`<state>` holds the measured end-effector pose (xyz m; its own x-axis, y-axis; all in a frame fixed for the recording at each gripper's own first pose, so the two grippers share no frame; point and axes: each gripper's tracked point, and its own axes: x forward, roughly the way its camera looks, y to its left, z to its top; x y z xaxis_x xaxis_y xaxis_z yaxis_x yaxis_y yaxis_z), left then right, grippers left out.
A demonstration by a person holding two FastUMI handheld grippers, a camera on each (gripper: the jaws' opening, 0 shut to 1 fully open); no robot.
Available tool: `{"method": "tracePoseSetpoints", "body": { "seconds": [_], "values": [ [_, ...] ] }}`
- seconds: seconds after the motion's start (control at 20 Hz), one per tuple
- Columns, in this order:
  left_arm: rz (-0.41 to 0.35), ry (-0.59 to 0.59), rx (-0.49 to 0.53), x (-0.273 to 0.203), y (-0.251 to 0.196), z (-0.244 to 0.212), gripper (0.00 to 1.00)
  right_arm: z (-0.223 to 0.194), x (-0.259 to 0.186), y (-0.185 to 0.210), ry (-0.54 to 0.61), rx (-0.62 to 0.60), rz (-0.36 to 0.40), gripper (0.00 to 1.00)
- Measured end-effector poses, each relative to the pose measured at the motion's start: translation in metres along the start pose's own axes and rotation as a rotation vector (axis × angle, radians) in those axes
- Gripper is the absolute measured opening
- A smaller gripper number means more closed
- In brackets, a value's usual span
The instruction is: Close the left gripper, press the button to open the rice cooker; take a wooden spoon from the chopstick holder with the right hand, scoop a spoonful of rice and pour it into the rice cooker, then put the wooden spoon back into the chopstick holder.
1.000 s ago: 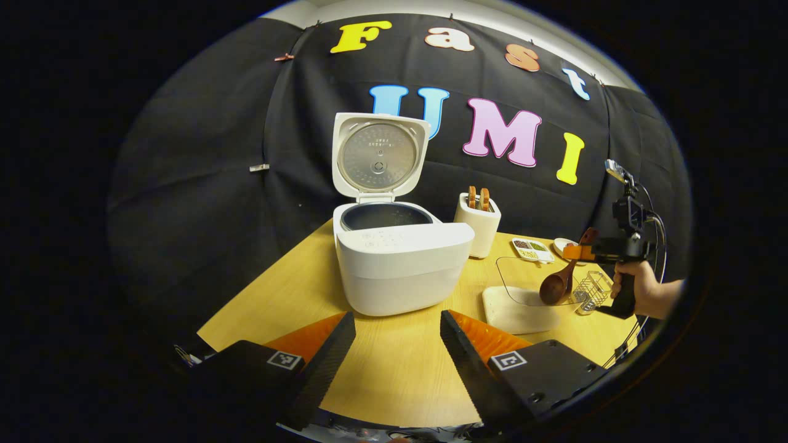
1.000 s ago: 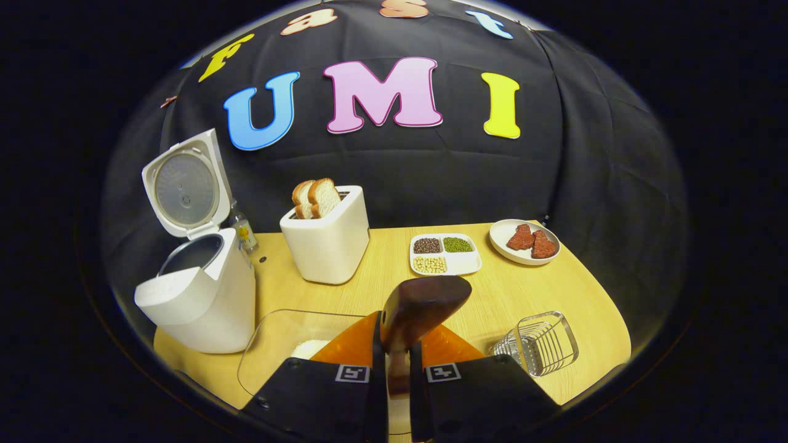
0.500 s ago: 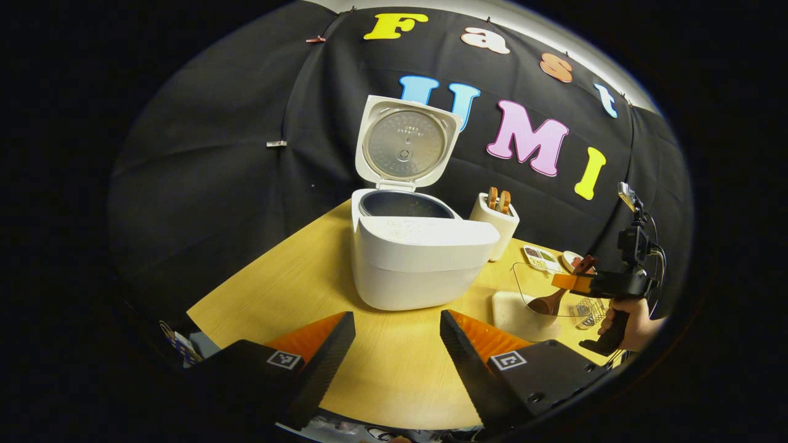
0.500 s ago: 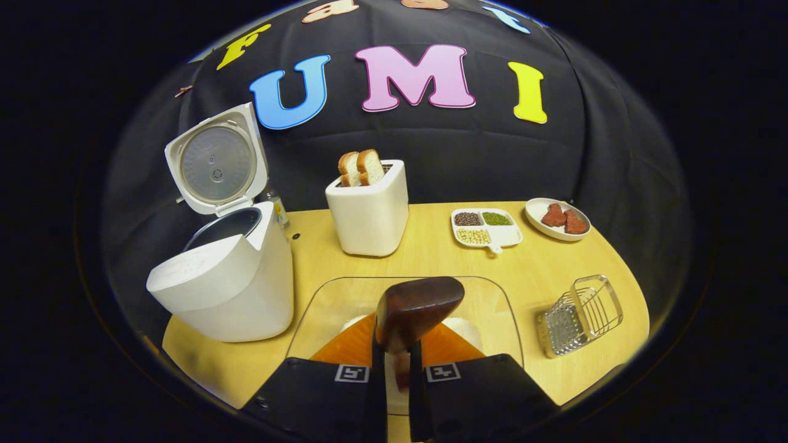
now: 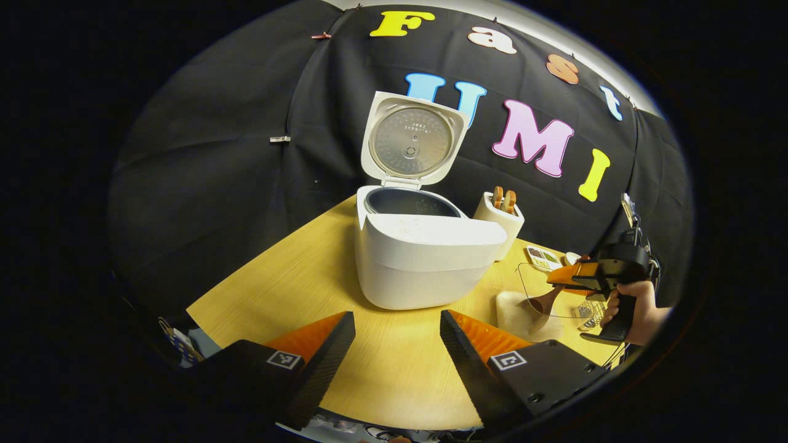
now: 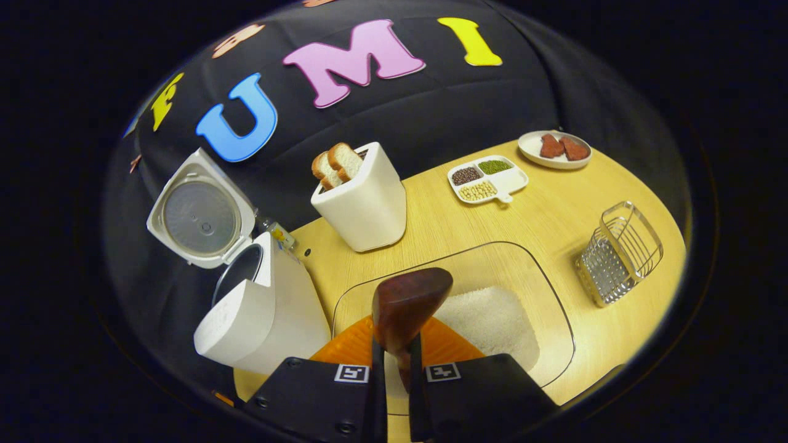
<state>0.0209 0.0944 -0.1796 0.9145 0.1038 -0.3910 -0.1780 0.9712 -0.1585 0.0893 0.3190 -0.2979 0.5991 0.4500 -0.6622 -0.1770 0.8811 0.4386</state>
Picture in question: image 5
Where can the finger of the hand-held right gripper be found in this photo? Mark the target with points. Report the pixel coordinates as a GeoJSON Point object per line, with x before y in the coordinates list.
{"type": "Point", "coordinates": [591, 295]}
{"type": "Point", "coordinates": [572, 274]}

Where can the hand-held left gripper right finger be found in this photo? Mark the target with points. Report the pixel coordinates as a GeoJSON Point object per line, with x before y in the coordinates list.
{"type": "Point", "coordinates": [471, 375]}

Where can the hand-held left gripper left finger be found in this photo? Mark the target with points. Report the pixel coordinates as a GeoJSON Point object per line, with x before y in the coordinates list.
{"type": "Point", "coordinates": [326, 375]}

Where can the brown wooden spoon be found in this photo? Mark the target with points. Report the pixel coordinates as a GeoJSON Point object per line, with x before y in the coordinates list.
{"type": "Point", "coordinates": [542, 303]}

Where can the pile of white rice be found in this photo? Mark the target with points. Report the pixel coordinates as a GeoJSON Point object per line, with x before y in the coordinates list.
{"type": "Point", "coordinates": [514, 317]}

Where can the white rice cooker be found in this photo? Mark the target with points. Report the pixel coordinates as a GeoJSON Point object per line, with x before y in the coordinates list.
{"type": "Point", "coordinates": [425, 264]}

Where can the clear plastic rice container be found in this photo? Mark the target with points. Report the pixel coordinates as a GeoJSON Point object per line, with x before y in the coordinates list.
{"type": "Point", "coordinates": [572, 311]}

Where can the white round plate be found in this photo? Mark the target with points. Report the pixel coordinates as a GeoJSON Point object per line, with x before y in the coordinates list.
{"type": "Point", "coordinates": [571, 258]}

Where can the white divided grain dish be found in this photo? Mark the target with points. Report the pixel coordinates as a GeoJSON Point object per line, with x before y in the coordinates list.
{"type": "Point", "coordinates": [543, 258]}

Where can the toasted bread slice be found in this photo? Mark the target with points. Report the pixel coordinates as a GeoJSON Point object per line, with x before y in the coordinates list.
{"type": "Point", "coordinates": [497, 197]}
{"type": "Point", "coordinates": [510, 202]}

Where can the white toaster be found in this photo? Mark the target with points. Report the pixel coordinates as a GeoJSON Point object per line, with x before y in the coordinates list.
{"type": "Point", "coordinates": [492, 218]}

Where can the blue white patterned object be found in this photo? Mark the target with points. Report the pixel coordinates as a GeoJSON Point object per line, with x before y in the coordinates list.
{"type": "Point", "coordinates": [178, 344]}

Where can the black backdrop cloth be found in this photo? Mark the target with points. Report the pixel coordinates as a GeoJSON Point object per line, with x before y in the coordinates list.
{"type": "Point", "coordinates": [215, 184]}

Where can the row of black clips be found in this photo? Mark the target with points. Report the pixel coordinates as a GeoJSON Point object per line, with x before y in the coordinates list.
{"type": "Point", "coordinates": [495, 21]}

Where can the pink clip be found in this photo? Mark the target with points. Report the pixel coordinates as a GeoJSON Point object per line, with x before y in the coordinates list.
{"type": "Point", "coordinates": [321, 35]}

